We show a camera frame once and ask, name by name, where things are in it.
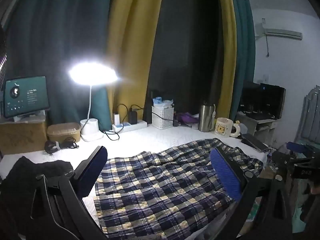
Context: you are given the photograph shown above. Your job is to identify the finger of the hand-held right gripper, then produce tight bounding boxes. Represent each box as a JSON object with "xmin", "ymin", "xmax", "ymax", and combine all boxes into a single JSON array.
[{"xmin": 286, "ymin": 142, "xmax": 316, "ymax": 157}]

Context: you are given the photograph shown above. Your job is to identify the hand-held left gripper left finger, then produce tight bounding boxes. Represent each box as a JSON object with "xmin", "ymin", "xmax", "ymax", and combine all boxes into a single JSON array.
[{"xmin": 15, "ymin": 145, "xmax": 108, "ymax": 240}]

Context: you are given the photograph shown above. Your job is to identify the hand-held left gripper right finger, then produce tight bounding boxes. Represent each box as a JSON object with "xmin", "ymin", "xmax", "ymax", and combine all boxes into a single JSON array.
[{"xmin": 197, "ymin": 146, "xmax": 294, "ymax": 240}]

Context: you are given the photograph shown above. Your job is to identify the blue plaid pants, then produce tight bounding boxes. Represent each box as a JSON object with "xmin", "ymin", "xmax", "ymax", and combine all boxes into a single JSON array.
[{"xmin": 94, "ymin": 138, "xmax": 264, "ymax": 240}]

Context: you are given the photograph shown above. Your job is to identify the grey chair back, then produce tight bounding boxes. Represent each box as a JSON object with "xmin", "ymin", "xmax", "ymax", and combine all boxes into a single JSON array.
[{"xmin": 295, "ymin": 84, "xmax": 320, "ymax": 150}]

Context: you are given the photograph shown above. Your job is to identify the white desk lamp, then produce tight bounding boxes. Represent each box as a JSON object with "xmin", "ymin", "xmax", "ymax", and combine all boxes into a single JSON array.
[{"xmin": 69, "ymin": 60, "xmax": 118, "ymax": 142}]

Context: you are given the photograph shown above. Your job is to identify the grey computer desk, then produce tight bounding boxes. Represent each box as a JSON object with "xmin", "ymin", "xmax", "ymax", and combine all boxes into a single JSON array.
[{"xmin": 236, "ymin": 111, "xmax": 276, "ymax": 146}]

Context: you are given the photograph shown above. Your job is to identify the white mug with yellow print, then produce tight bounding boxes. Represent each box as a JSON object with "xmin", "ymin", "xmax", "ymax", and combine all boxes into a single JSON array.
[{"xmin": 215, "ymin": 117, "xmax": 241, "ymax": 138}]

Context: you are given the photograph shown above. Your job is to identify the beige lidded container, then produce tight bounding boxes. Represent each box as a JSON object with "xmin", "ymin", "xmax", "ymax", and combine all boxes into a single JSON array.
[{"xmin": 47, "ymin": 122, "xmax": 81, "ymax": 142}]

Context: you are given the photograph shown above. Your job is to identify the stainless steel tumbler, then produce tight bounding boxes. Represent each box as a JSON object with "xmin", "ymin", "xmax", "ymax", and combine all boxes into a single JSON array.
[{"xmin": 198, "ymin": 101, "xmax": 216, "ymax": 132}]

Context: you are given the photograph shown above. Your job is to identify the white power strip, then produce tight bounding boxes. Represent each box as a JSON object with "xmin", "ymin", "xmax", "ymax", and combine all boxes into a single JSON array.
[{"xmin": 112, "ymin": 120, "xmax": 148, "ymax": 133}]

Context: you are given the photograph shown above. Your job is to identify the black cloth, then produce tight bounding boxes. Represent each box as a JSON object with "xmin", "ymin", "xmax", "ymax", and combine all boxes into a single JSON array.
[{"xmin": 5, "ymin": 156, "xmax": 74, "ymax": 205}]

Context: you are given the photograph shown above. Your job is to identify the purple cloth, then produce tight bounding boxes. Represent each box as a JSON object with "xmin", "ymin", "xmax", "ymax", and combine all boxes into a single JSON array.
[{"xmin": 176, "ymin": 113, "xmax": 199, "ymax": 124}]

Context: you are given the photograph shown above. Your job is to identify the brown cardboard box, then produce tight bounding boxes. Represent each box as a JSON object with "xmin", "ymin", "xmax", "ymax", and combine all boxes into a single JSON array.
[{"xmin": 0, "ymin": 119, "xmax": 48, "ymax": 155}]

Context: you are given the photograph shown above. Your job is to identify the white plastic basket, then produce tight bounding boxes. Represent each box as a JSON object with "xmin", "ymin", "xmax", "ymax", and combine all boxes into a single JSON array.
[{"xmin": 152, "ymin": 105, "xmax": 175, "ymax": 130}]

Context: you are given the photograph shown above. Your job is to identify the grey tablet stand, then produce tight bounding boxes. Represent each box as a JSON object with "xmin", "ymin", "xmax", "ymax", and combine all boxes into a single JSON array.
[{"xmin": 12, "ymin": 112, "xmax": 47, "ymax": 123}]

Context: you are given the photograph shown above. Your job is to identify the blue plastic bag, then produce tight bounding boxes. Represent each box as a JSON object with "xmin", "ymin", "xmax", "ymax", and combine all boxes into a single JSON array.
[{"xmin": 153, "ymin": 97, "xmax": 174, "ymax": 108}]

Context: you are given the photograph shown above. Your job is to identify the tablet with green screen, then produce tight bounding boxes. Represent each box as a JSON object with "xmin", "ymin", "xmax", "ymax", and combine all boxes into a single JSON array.
[{"xmin": 3, "ymin": 76, "xmax": 50, "ymax": 118}]

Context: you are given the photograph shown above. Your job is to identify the narrow green curtain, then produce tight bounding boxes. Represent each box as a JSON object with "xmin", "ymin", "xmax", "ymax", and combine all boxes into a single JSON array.
[{"xmin": 227, "ymin": 0, "xmax": 256, "ymax": 120}]

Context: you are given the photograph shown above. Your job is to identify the white air conditioner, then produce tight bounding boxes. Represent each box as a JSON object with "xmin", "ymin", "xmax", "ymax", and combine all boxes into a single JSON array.
[{"xmin": 264, "ymin": 29, "xmax": 303, "ymax": 40}]

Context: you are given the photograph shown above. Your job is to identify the narrow yellow curtain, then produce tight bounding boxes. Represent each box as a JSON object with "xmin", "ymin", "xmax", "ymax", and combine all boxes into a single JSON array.
[{"xmin": 215, "ymin": 0, "xmax": 237, "ymax": 120}]

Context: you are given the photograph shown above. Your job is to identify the wide green curtain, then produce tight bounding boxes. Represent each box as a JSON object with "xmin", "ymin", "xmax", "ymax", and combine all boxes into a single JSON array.
[{"xmin": 7, "ymin": 0, "xmax": 114, "ymax": 130}]

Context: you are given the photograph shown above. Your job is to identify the wide yellow curtain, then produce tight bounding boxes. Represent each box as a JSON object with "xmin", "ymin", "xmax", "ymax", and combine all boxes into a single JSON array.
[{"xmin": 106, "ymin": 0, "xmax": 165, "ymax": 130}]

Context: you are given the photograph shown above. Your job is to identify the coiled black cable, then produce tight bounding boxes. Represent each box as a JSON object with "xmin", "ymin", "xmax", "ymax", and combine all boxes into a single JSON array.
[{"xmin": 44, "ymin": 137, "xmax": 80, "ymax": 154}]

